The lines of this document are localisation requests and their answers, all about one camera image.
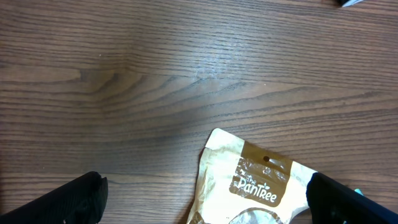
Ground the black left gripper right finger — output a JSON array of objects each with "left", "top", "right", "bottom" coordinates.
[{"left": 306, "top": 172, "right": 397, "bottom": 224}]

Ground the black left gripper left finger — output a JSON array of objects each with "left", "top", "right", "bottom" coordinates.
[{"left": 1, "top": 171, "right": 108, "bottom": 224}]

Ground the white barcode scanner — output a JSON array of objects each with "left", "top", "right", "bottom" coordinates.
[{"left": 338, "top": 0, "right": 363, "bottom": 7}]

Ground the brown snack pouch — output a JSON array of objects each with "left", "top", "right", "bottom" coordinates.
[{"left": 187, "top": 128, "right": 315, "bottom": 224}]

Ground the teal wipes pack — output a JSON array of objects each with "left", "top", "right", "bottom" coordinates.
[{"left": 354, "top": 189, "right": 364, "bottom": 196}]

